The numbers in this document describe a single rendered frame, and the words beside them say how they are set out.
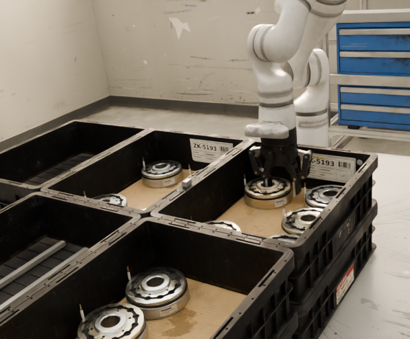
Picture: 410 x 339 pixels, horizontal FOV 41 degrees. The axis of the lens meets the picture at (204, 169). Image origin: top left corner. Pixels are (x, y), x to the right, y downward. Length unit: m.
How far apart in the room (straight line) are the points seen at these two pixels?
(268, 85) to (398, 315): 0.49
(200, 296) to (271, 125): 0.37
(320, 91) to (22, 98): 3.49
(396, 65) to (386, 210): 1.63
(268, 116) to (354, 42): 1.96
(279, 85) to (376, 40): 1.93
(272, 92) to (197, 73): 3.54
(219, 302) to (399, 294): 0.39
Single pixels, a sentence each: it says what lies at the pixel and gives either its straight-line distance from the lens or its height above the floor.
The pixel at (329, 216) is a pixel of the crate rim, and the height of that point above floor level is 0.92.
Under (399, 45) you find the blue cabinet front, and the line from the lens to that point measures 2.96.
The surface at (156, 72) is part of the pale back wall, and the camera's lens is 4.87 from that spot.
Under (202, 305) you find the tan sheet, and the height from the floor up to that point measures 0.83.
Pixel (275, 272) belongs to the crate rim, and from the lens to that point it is 0.80.
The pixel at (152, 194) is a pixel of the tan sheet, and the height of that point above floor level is 0.83.
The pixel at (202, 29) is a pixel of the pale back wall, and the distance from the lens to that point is 4.49.
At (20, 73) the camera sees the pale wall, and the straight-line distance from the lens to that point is 4.64.
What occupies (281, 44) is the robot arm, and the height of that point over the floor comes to 1.18.
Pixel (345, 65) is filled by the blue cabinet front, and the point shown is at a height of 0.66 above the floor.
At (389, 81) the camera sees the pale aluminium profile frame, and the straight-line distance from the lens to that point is 2.97.
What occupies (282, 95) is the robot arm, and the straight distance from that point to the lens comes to 1.09.
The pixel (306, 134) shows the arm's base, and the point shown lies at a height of 0.88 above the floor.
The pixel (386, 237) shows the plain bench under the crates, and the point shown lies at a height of 0.70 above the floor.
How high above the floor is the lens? 1.38
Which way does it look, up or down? 23 degrees down
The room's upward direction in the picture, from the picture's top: 7 degrees counter-clockwise
